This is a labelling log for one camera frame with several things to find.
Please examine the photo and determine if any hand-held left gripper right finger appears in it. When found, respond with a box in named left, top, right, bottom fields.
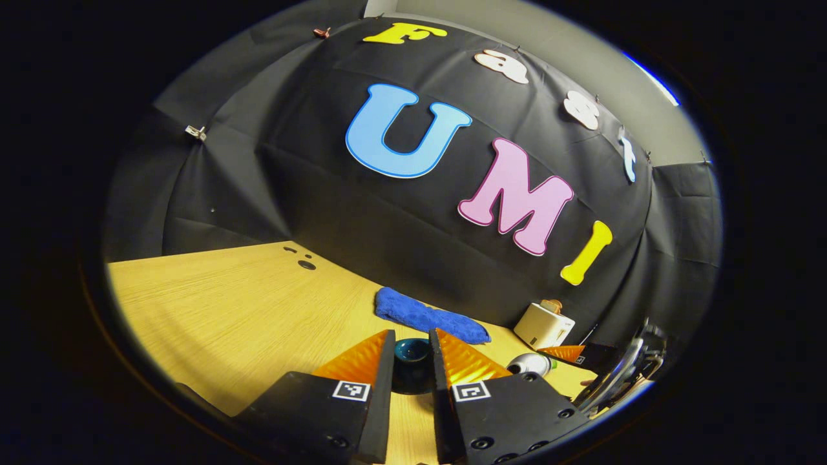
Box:
left=429, top=328, right=592, bottom=465

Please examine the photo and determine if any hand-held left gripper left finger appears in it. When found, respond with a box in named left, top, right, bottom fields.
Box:
left=233, top=329, right=396, bottom=465

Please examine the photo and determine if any teal teacup lid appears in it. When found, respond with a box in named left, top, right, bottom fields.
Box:
left=392, top=338, right=435, bottom=396

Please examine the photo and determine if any silver green-label water bottle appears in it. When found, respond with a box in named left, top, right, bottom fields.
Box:
left=506, top=353, right=558, bottom=378

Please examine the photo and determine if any white toaster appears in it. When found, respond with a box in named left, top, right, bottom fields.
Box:
left=514, top=302, right=576, bottom=351

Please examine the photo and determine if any blue towel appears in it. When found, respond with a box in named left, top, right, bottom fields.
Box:
left=375, top=286, right=492, bottom=345

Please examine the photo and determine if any black backdrop cloth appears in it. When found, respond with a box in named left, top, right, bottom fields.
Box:
left=103, top=0, right=723, bottom=349

